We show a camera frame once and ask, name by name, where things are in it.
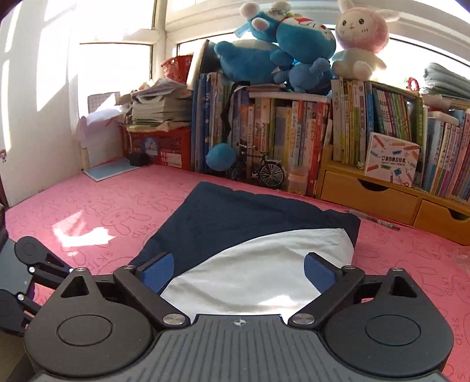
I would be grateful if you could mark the black model bicycle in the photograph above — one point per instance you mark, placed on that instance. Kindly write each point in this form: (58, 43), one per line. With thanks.
(270, 174)

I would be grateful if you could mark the blue plush ball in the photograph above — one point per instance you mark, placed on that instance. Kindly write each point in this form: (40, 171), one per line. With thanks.
(220, 158)

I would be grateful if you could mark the stack of papers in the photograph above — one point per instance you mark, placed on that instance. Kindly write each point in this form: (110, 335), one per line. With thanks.
(161, 106)

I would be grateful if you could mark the row of green yellow books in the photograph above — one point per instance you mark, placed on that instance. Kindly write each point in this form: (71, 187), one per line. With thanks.
(352, 121)

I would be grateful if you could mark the white and navy jacket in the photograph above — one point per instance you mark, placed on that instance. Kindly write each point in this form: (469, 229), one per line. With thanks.
(238, 216)

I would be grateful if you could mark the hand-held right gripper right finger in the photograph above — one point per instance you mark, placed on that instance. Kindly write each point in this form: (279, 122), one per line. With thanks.
(317, 271)

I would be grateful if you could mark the white cardboard box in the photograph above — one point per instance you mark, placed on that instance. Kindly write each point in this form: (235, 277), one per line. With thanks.
(101, 136)

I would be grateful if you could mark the small blue plush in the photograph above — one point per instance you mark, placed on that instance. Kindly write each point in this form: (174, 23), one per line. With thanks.
(308, 75)

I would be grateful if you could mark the row of tall blue books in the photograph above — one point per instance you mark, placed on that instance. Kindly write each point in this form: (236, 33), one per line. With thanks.
(207, 117)

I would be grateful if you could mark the pink white rabbit plush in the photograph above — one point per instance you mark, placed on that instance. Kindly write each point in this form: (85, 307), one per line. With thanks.
(360, 40)

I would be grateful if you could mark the clear plastic jar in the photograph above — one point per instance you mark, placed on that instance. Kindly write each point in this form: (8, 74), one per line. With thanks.
(297, 182)

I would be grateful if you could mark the row of colourful picture books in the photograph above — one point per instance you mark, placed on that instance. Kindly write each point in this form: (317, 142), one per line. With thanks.
(282, 136)

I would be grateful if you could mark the small black box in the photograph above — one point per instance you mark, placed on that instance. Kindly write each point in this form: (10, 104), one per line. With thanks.
(138, 159)

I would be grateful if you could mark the white box with pencil print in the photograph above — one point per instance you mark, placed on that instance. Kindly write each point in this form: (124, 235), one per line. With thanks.
(393, 161)

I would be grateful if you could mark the clear pen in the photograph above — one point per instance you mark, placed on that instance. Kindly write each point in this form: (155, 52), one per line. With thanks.
(389, 224)
(361, 215)

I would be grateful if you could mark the blue cat plush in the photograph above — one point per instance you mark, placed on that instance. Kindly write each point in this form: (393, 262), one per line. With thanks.
(301, 35)

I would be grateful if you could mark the pink rabbit print mat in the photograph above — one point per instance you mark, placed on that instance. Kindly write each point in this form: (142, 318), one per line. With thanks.
(110, 198)

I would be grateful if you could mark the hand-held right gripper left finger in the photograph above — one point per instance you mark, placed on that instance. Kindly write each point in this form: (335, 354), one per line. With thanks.
(158, 271)

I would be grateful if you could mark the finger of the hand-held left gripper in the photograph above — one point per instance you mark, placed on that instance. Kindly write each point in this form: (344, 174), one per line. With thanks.
(27, 308)
(51, 268)

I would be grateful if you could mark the light blue notebook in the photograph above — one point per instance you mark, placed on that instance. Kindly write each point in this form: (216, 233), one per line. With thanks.
(110, 170)

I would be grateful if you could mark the large red plastic basket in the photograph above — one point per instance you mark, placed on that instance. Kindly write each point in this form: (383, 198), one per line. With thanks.
(169, 147)

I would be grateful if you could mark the stack of light blue folders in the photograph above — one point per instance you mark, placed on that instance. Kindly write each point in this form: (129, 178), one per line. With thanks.
(448, 82)

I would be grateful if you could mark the dark grey board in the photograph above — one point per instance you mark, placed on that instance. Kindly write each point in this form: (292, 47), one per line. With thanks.
(203, 62)

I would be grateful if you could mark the small red plastic basket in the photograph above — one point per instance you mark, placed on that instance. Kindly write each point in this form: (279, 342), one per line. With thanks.
(176, 68)

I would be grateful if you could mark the clear plastic wrapper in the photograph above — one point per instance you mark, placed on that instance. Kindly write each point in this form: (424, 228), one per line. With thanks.
(463, 255)

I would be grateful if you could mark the wooden drawer organiser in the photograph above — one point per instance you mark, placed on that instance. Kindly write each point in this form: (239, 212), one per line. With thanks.
(352, 191)

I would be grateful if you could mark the row of pink blue books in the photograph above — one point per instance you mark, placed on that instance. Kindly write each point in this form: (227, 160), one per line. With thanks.
(448, 158)

